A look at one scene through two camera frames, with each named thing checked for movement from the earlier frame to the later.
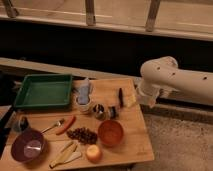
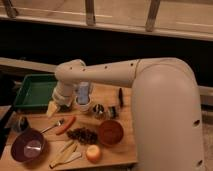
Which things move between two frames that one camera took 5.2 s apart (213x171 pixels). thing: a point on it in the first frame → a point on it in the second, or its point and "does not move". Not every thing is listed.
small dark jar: x=113 y=112 does not move
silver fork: x=60 y=122 does not move
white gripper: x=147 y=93 → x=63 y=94
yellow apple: x=93 y=152 does not move
